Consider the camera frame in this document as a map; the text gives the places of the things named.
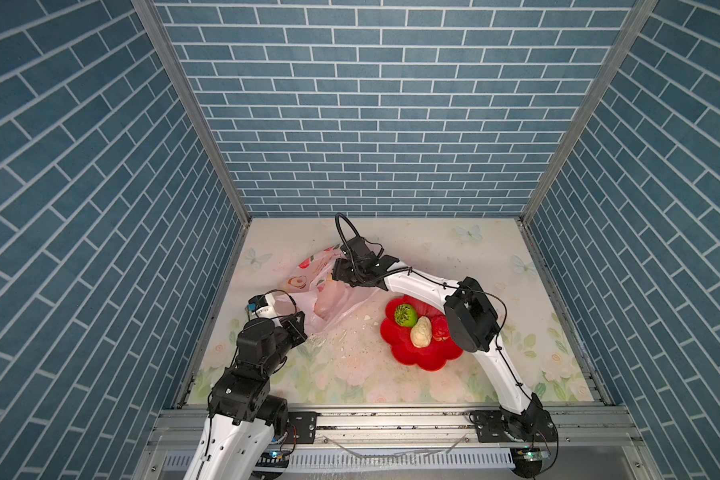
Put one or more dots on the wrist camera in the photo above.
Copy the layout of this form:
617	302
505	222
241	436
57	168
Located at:
261	306
357	250

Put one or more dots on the pink plastic bag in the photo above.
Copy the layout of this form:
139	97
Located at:
324	301

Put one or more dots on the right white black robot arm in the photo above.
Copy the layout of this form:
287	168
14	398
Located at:
473	324

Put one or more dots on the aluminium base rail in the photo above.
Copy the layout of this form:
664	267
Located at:
595	441

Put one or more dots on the red flower-shaped bowl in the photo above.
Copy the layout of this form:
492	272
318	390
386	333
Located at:
432	358

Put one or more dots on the white cable duct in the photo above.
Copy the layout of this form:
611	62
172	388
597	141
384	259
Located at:
323	461

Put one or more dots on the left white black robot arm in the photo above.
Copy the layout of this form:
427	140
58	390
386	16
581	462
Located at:
243	417

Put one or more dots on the red fake apple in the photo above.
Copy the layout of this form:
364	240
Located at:
439	328

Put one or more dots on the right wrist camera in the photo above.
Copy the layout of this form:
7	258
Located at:
357	250

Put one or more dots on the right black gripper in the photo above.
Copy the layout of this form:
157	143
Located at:
339	270

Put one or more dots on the green fake fruit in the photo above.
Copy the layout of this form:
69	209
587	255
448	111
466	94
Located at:
406	316

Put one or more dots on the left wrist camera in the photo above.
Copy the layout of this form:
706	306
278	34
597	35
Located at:
261	306

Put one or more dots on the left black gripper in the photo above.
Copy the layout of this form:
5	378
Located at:
297	333

